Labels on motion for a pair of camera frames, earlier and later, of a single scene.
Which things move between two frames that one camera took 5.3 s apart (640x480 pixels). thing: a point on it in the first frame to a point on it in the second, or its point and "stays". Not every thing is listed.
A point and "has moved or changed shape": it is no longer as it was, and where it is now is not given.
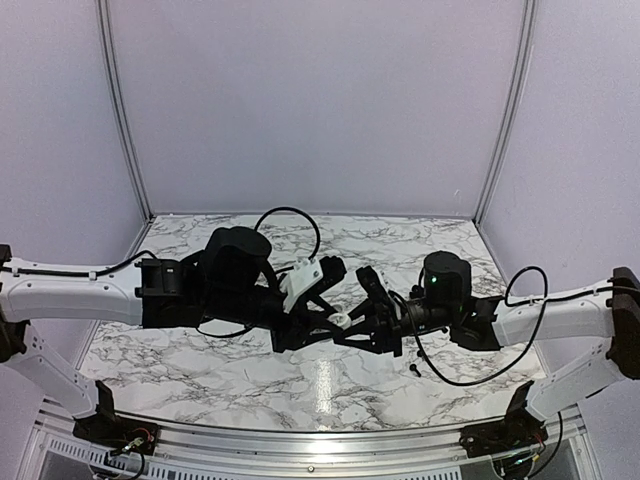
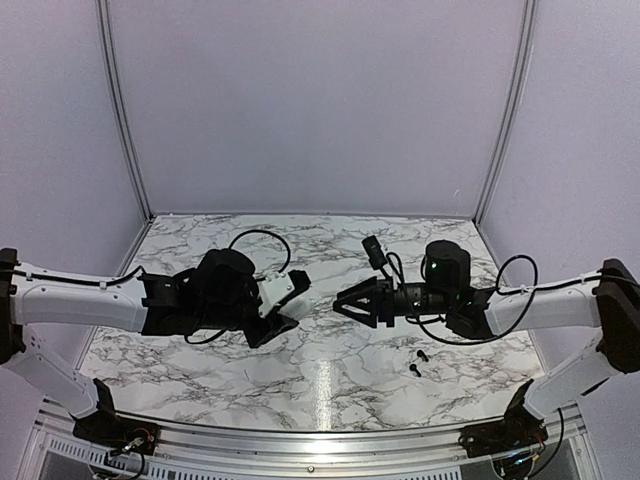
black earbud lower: [413, 367] stays
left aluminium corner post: [121, 106] stays
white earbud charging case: [340, 317] has moved or changed shape
